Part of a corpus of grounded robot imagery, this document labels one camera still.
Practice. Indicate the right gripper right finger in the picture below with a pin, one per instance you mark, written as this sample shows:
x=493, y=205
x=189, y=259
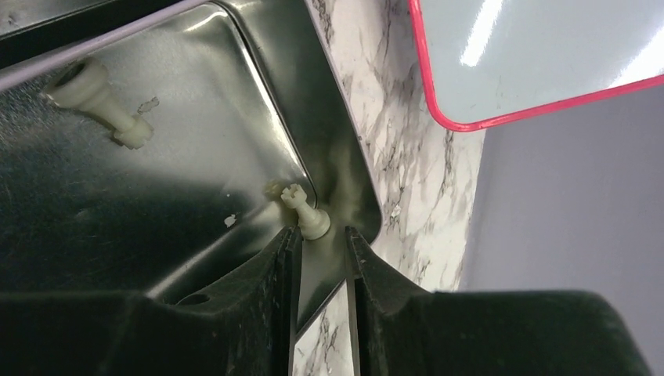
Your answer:
x=384, y=338

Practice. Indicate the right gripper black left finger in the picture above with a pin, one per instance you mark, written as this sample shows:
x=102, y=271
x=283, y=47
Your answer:
x=248, y=317

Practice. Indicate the silver tin with white pieces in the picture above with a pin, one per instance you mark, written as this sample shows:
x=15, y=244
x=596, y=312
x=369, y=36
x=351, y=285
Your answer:
x=243, y=102

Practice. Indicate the white piece in tin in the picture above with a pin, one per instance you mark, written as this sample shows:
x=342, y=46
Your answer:
x=84, y=86
x=314, y=223

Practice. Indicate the pink framed whiteboard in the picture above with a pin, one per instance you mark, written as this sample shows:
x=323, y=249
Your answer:
x=487, y=63

